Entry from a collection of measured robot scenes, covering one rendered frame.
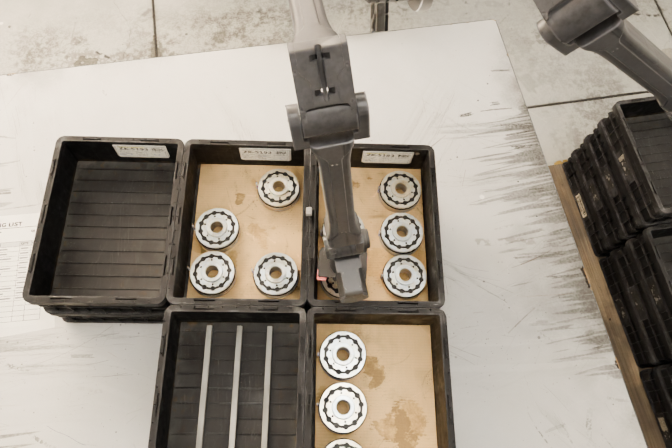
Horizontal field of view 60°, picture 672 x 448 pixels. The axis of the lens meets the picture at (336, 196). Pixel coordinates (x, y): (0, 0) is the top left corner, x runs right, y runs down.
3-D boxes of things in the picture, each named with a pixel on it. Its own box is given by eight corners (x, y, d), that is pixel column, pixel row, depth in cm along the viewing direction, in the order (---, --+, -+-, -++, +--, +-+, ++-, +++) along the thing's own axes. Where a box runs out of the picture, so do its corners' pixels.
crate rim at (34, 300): (60, 140, 141) (57, 135, 139) (186, 143, 142) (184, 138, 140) (25, 304, 125) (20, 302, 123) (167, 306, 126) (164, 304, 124)
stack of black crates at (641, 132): (559, 163, 232) (613, 101, 191) (629, 153, 235) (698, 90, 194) (593, 259, 216) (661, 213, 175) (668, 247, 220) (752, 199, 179)
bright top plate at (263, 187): (261, 167, 146) (261, 166, 146) (302, 172, 146) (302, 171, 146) (255, 204, 142) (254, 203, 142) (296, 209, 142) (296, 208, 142)
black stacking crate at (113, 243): (75, 159, 150) (58, 137, 139) (192, 161, 151) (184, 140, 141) (44, 313, 134) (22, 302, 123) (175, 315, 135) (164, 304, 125)
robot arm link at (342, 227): (362, 80, 79) (283, 94, 79) (370, 112, 76) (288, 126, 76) (369, 230, 116) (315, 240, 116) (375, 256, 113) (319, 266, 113)
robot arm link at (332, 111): (363, 50, 70) (280, 64, 69) (370, 135, 80) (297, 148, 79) (315, -96, 100) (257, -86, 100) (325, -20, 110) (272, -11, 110)
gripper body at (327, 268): (364, 282, 127) (368, 273, 120) (317, 277, 127) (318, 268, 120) (366, 253, 129) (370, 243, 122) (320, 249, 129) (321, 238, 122)
